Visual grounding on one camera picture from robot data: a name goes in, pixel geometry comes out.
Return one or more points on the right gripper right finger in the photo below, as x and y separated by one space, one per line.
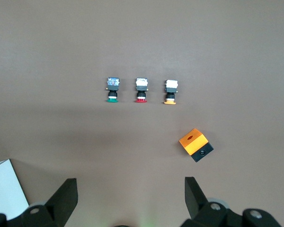
195 201

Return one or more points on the green push button switch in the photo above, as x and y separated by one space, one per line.
112 88

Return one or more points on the orange black button enclosure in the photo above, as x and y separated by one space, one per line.
194 142

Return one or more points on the red push button switch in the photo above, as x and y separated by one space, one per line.
141 89

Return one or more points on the yellow push button switch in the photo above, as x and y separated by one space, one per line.
171 91

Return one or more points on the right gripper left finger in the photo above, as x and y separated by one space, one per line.
61 201

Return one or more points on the white drawer cabinet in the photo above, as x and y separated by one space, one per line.
4 186

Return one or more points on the brown paper table cover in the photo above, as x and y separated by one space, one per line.
61 47

